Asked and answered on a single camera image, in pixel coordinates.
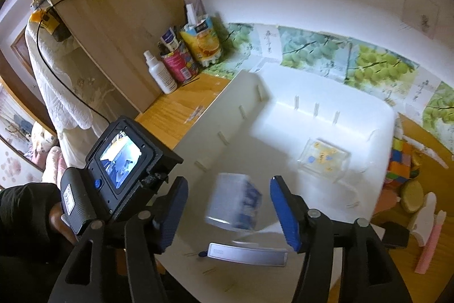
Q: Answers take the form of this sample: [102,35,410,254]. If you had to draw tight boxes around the pink fuzzy cloth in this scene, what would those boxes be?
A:
[30,122,68,183]

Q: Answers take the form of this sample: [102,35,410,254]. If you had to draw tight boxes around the pink patterned can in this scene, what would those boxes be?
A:
[159,40,200,83]

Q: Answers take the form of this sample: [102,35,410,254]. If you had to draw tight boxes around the white nozzle bottle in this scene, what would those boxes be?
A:
[185,0,200,27]

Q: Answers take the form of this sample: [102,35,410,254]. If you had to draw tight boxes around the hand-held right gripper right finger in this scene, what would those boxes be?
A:
[270,176,413,303]

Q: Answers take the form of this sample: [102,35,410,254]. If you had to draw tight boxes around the multicoloured puzzle cube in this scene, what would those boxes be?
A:
[386,138,421,185]

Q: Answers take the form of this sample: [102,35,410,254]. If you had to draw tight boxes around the clear case with stickers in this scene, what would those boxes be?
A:
[297,138,352,181]

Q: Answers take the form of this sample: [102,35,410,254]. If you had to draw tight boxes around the white spray bottle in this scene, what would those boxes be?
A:
[144,51,178,95]

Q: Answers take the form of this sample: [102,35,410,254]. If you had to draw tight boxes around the white squeeze tube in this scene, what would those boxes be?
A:
[160,27,180,50]

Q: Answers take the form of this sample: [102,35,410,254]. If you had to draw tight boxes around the person's left hand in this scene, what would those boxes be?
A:
[48,204,77,244]

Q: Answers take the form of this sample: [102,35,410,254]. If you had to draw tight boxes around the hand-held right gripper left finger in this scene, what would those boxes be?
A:
[48,176,189,303]

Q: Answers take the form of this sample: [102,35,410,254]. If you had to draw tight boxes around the wooden desk hutch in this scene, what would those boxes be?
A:
[37,0,231,119]

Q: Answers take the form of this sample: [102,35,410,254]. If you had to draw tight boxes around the white tooth-shaped holder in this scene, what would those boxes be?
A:
[407,192,438,247]

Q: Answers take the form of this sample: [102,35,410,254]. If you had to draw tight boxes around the green grape print card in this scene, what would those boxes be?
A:
[346,44,437,112]
[422,83,454,147]
[278,26,355,83]
[220,22,281,73]

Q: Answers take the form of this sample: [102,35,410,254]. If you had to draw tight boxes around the person's left forearm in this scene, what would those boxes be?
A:
[0,182,77,303]

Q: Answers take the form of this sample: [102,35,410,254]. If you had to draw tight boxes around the small white digital camera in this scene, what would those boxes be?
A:
[199,242,289,268]

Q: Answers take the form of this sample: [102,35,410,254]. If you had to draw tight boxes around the pink shell-shaped compact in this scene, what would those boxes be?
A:
[376,187,403,215]

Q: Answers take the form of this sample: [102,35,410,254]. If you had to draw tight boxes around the yellow and black gadget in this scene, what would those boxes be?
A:
[30,7,73,43]

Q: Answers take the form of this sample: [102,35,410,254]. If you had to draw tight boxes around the pink stick-shaped case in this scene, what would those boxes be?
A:
[414,211,448,275]

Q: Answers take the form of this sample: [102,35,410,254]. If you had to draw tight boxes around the translucent plastic box blue label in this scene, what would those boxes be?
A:
[204,172,264,232]

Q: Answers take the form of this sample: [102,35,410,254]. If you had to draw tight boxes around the white quilted blanket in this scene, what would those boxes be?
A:
[25,19,117,169]

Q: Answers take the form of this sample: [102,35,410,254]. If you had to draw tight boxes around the white plastic organizer tray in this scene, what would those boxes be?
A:
[156,62,398,303]

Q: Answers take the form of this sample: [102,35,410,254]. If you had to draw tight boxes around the black power adapter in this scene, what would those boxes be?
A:
[381,221,410,248]

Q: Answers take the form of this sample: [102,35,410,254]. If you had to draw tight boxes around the clear square wall sticker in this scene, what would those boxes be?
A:
[401,0,440,39]

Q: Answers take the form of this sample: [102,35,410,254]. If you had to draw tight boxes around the round cream tin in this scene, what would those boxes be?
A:
[399,179,426,215]

